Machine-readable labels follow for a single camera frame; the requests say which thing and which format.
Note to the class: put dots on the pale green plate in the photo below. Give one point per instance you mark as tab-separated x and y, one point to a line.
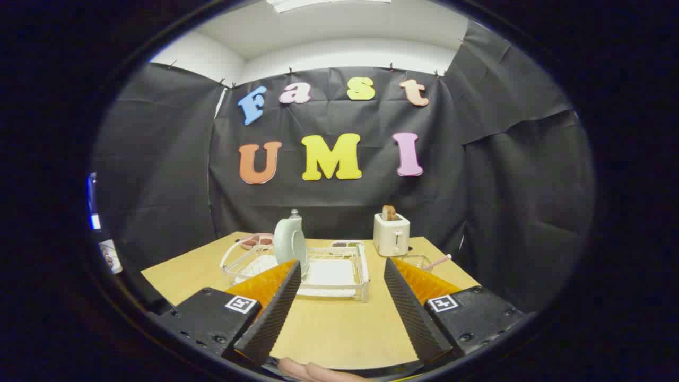
289	241

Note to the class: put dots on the white printed object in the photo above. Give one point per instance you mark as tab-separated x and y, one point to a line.
110	257

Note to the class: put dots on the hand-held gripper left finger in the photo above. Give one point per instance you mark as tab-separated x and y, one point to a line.
273	318

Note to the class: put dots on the pink plate with food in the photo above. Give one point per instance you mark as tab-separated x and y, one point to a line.
254	241

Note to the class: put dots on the white dish rack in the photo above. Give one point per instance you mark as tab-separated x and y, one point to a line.
331	273

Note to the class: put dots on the toast slice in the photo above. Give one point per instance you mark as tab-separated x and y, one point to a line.
389	212

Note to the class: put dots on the clear bottle with green label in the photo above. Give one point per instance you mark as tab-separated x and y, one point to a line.
295	216

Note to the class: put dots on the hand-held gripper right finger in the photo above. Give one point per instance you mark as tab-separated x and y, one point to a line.
414	313

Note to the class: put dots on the black backdrop cloth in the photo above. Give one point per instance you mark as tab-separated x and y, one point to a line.
339	199

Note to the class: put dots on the ceiling light panel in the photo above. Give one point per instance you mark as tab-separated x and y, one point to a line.
318	4

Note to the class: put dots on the white compartment tray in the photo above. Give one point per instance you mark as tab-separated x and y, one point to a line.
347	244

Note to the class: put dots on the cream toaster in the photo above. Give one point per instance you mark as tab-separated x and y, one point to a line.
390	236

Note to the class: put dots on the blue lit screen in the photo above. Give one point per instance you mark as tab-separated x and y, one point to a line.
93	201

